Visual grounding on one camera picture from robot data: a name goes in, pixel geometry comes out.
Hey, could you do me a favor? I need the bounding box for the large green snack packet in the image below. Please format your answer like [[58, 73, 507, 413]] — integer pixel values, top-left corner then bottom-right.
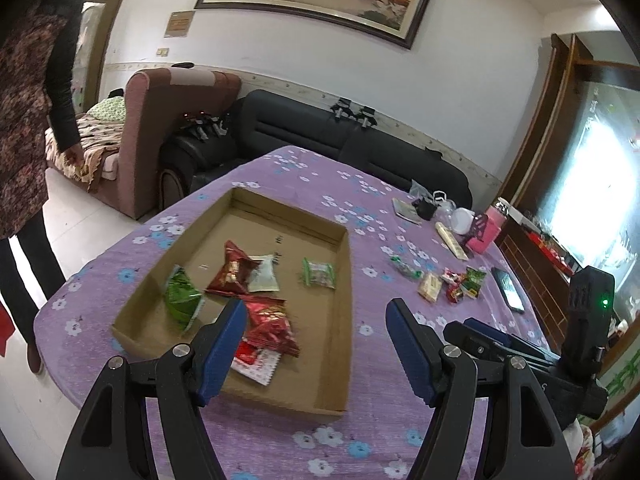
[[162, 264, 207, 335]]

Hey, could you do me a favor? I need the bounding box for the small green snack packet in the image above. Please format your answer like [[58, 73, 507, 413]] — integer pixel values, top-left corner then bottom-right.
[[462, 266, 487, 297]]

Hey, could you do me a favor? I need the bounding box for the beige wall plaque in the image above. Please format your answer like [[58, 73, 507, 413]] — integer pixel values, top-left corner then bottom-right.
[[165, 10, 195, 38]]

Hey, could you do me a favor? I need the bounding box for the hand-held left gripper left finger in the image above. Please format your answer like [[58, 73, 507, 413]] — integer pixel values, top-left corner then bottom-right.
[[55, 299, 249, 480]]

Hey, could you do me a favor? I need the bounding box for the white round container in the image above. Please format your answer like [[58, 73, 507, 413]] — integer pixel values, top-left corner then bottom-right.
[[450, 207, 476, 235]]

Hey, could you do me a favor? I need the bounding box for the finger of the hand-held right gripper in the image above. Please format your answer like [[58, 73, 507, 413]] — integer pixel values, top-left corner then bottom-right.
[[462, 317, 563, 367], [444, 322, 518, 361]]

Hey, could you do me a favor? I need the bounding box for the black leather sofa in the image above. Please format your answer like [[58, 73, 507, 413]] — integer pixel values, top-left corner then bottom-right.
[[159, 89, 473, 211]]

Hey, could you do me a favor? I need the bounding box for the black phone stand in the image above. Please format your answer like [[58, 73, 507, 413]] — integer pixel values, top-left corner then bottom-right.
[[462, 212, 491, 248]]

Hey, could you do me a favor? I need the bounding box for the red box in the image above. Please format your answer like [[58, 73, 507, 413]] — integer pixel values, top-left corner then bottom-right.
[[522, 230, 568, 273]]

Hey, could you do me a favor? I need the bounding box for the white green snack packet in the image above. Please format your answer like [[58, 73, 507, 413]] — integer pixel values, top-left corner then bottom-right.
[[248, 255, 281, 293]]

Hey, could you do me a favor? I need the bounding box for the clear glass cup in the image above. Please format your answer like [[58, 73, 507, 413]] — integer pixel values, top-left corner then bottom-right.
[[432, 191, 457, 221]]

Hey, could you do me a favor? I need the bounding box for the clear green-edged cookie packet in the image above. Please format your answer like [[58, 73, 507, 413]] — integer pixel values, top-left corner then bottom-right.
[[301, 257, 337, 291]]

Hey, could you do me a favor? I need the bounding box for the small green candy wrapper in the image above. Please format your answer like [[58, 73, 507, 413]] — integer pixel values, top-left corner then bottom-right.
[[391, 255, 422, 278]]

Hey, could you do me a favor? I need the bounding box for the shallow cardboard box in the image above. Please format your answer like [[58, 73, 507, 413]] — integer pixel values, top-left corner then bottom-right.
[[111, 187, 353, 422]]

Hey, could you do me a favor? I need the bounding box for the low wooden cabinet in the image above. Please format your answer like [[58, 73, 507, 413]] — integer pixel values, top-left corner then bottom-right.
[[497, 217, 576, 356]]

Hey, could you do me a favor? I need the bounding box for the person's right forearm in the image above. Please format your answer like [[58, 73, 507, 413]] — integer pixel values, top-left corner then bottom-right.
[[570, 417, 608, 480]]

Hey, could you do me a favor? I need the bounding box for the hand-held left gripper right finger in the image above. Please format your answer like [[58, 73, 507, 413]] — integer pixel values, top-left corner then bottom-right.
[[384, 297, 576, 480]]

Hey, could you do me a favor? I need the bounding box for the pink box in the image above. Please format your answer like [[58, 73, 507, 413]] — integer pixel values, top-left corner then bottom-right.
[[466, 207, 503, 253]]

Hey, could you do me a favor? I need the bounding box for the beige snack packet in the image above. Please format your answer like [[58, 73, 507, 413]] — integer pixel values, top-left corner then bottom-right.
[[419, 271, 443, 302]]

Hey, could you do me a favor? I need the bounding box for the black small pouch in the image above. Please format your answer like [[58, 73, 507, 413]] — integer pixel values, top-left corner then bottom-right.
[[411, 197, 438, 221]]

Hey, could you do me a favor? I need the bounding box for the black smartphone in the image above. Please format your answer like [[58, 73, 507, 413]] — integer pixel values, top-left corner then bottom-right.
[[491, 266, 526, 314]]

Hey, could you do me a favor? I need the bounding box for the white red-label snack packet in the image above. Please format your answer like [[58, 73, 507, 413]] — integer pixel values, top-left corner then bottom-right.
[[231, 342, 279, 387]]

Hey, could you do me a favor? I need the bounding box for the patterned blanket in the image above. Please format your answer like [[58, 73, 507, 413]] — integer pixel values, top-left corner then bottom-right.
[[45, 112, 123, 193]]

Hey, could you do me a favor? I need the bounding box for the small notebook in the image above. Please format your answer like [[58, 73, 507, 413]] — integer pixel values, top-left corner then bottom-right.
[[391, 197, 423, 224]]

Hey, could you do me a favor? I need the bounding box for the green pillow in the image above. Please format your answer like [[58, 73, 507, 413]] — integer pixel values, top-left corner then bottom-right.
[[87, 96, 127, 123]]

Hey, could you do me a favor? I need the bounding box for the red cloth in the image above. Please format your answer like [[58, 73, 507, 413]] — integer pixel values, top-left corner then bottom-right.
[[0, 294, 15, 358]]

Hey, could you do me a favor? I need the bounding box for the wooden frame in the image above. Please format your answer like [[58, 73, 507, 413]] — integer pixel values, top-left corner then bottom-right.
[[497, 32, 640, 271]]

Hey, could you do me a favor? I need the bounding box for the brown armchair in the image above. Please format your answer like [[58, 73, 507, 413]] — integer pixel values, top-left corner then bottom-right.
[[45, 69, 242, 220]]

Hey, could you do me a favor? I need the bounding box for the purple floral tablecloth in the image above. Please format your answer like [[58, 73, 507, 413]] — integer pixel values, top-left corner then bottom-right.
[[34, 145, 576, 480]]

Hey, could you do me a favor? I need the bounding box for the cream long packet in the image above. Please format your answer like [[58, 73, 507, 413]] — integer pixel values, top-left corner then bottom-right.
[[434, 221, 471, 261]]

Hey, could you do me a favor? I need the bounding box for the pile of black devices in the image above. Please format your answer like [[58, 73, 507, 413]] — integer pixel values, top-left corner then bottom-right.
[[182, 112, 233, 140]]

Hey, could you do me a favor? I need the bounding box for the dark red snack packet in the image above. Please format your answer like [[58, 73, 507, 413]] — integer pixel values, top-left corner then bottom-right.
[[206, 240, 257, 297], [240, 295, 302, 359]]

